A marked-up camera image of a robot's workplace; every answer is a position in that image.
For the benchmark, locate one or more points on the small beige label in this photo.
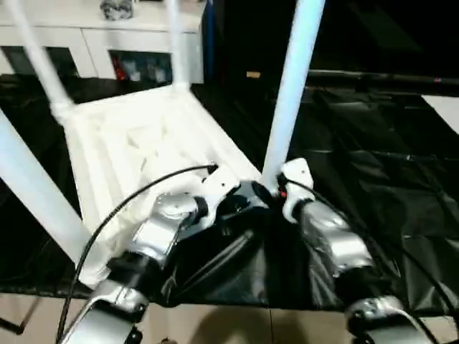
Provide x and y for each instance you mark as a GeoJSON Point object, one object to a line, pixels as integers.
{"type": "Point", "coordinates": [253, 74]}

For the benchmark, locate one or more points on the white plastic table top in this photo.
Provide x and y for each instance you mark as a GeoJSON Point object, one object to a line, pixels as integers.
{"type": "Point", "coordinates": [143, 136]}

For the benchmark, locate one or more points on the white flat board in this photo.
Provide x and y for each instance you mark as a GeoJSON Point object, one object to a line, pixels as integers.
{"type": "Point", "coordinates": [444, 111]}

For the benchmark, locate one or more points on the white glass-door cabinet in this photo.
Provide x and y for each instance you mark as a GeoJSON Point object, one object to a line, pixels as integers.
{"type": "Point", "coordinates": [89, 36]}

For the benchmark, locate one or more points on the black folding table frame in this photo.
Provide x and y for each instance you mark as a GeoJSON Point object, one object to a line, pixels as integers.
{"type": "Point", "coordinates": [10, 326]}

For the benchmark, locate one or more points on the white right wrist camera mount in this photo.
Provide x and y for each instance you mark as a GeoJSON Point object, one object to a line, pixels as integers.
{"type": "Point", "coordinates": [299, 172]}

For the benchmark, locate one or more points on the red carton behind glass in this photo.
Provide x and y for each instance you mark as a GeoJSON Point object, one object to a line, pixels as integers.
{"type": "Point", "coordinates": [117, 68]}

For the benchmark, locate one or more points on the grey object on cabinet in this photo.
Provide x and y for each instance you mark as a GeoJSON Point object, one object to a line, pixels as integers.
{"type": "Point", "coordinates": [116, 9]}

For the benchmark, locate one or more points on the black plastic mat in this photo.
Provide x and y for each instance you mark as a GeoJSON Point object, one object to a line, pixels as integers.
{"type": "Point", "coordinates": [358, 215]}

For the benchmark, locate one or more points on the blue vertical post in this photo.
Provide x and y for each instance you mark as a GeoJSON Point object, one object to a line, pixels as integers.
{"type": "Point", "coordinates": [208, 36]}

